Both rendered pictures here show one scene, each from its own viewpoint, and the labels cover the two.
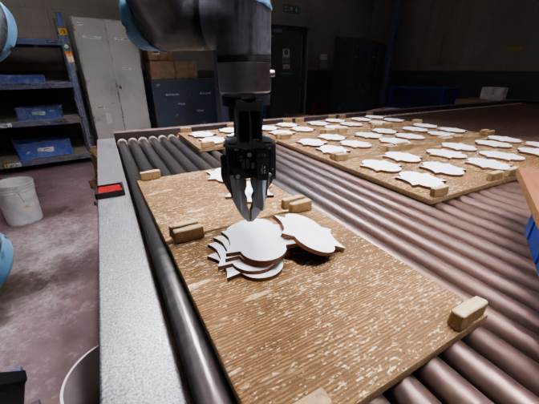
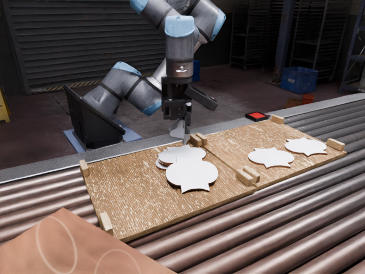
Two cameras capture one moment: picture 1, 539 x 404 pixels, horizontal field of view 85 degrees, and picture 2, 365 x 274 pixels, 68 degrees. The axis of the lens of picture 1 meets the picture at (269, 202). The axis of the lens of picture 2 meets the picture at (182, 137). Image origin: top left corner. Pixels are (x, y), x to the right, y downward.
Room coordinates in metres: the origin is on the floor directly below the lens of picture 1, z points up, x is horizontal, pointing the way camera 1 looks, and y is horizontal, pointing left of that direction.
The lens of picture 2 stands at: (0.48, -0.72, 1.39)
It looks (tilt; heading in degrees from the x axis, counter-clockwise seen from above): 26 degrees down; 91
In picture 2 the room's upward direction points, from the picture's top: straight up
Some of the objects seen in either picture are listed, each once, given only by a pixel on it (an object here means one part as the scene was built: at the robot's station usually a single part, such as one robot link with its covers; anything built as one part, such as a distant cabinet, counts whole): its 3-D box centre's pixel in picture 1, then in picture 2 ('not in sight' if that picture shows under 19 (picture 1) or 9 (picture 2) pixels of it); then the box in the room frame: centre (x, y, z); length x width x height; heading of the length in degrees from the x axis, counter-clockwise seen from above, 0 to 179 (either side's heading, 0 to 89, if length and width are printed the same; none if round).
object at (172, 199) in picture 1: (213, 194); (265, 146); (0.77, 0.16, 0.93); 0.41 x 0.35 x 0.02; 30
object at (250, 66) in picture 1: (247, 80); (180, 69); (0.46, 0.03, 1.23); 0.08 x 0.08 x 0.05
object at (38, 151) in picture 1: (43, 147); not in sight; (4.18, 3.22, 0.25); 0.62 x 0.42 x 0.22; 133
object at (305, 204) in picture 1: (300, 205); (244, 177); (0.64, -0.07, 0.95); 0.06 x 0.02 x 0.03; 119
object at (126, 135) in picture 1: (387, 115); not in sight; (2.52, -0.96, 0.90); 4.04 x 0.06 x 0.10; 118
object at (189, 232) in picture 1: (188, 233); (195, 140); (0.51, 0.16, 0.95); 0.06 x 0.02 x 0.03; 119
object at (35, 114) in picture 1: (41, 112); not in sight; (4.24, 3.15, 0.72); 0.50 x 0.38 x 0.16; 118
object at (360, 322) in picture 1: (300, 276); (162, 178); (0.41, -0.05, 0.93); 0.41 x 0.35 x 0.02; 29
